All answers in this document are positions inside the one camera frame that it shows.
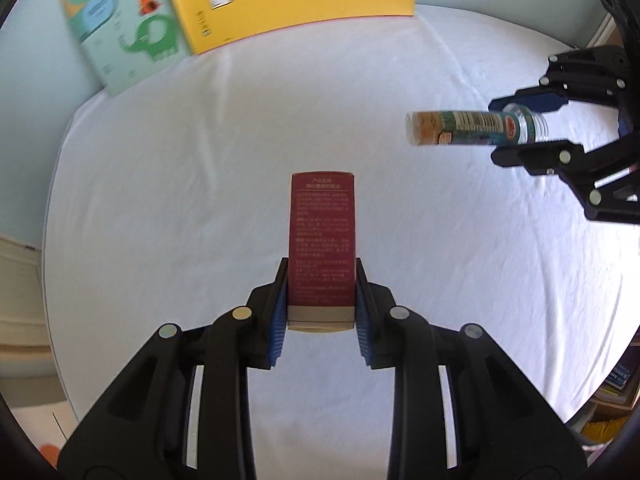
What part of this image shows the red and cream box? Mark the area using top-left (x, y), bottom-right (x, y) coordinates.
top-left (288, 171), bottom-right (356, 333)

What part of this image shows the clear labelled plastic bottle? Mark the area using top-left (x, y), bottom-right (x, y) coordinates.
top-left (405, 104), bottom-right (549, 146)

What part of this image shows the green elephant children's book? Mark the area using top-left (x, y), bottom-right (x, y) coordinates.
top-left (60, 0), bottom-right (191, 96)

